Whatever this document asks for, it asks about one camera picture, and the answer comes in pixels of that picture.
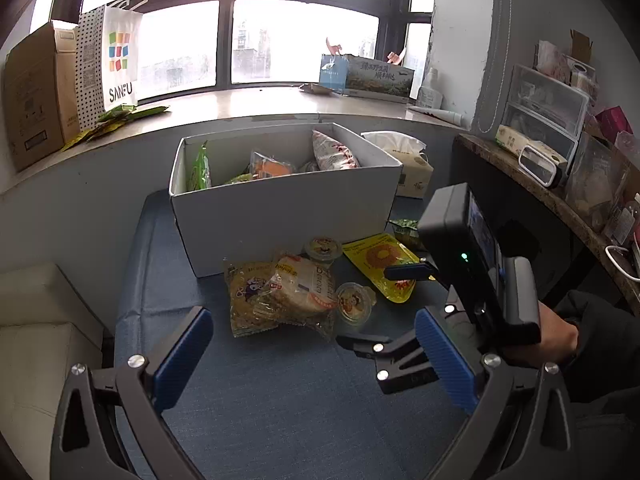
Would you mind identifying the cream paper pack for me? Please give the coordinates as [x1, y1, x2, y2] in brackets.
[495, 124, 568, 173]

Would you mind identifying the person's right forearm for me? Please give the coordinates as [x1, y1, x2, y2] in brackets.
[552, 290, 640, 403]

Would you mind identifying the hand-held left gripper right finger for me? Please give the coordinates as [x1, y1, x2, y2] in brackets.
[415, 307, 581, 480]

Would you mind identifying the blue fabric table cover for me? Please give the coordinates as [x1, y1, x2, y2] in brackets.
[114, 190, 481, 480]

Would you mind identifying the red and white printed packet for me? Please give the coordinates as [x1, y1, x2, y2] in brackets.
[311, 130, 361, 171]

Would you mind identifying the white tube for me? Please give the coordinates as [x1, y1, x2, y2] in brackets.
[407, 105, 466, 126]

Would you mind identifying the cartoon jelly cup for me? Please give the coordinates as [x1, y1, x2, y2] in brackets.
[304, 236, 343, 266]
[335, 282, 377, 326]

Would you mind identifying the clear plastic drawer unit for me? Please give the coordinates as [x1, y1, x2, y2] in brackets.
[500, 63, 590, 153]

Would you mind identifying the white leather ottoman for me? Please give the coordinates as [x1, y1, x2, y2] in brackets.
[0, 261, 113, 461]

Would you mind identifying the cream tissue pack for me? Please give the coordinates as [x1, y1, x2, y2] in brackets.
[361, 131, 435, 198]

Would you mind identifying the orange snack packet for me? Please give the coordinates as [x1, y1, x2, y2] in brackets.
[249, 150, 295, 180]

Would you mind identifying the green snack packet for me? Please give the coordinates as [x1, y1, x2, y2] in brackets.
[186, 142, 213, 192]
[389, 217, 426, 251]

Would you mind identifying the pile of green sachets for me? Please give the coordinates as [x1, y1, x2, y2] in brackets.
[61, 104, 171, 152]

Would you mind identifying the small open cardboard box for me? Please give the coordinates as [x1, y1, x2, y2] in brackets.
[570, 29, 593, 63]

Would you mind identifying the white plastic bottle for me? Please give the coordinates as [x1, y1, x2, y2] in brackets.
[417, 67, 443, 110]

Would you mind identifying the landscape printed tissue box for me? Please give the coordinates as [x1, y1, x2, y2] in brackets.
[342, 55, 416, 103]

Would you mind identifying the white-rimmed mirror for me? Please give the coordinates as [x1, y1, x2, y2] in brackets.
[517, 144, 563, 190]

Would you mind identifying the person's right hand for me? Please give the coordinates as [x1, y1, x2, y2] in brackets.
[500, 302, 581, 376]

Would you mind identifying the clear plastic bag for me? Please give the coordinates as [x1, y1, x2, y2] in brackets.
[565, 132, 618, 231]

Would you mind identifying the yellow donut packet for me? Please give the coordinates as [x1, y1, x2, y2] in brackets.
[342, 232, 423, 304]

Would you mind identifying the wooden shelf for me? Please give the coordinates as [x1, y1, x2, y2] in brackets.
[454, 132, 640, 296]

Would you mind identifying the brown cardboard box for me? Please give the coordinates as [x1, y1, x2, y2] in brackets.
[2, 20, 81, 172]

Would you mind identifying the polka dot paper bag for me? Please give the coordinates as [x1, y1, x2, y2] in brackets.
[75, 9, 106, 131]

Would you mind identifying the white shopping bag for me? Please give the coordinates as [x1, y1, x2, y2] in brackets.
[102, 0, 151, 111]

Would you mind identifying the clear sliced bread packet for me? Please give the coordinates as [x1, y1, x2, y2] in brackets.
[255, 255, 341, 341]

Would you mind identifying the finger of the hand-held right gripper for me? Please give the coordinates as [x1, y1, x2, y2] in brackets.
[384, 255, 441, 283]
[336, 330, 436, 395]

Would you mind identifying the pink box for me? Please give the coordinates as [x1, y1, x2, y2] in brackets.
[595, 106, 635, 146]

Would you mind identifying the white cable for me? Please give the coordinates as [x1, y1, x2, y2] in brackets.
[605, 245, 640, 281]

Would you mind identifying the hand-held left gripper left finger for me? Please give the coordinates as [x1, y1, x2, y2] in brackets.
[50, 305, 215, 480]

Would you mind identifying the floral paper bag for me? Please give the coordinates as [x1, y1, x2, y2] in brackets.
[535, 40, 571, 81]

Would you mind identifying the small blue box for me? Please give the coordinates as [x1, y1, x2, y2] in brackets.
[319, 54, 350, 92]

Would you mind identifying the white cardboard box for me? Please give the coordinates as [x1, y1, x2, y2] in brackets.
[169, 121, 404, 279]

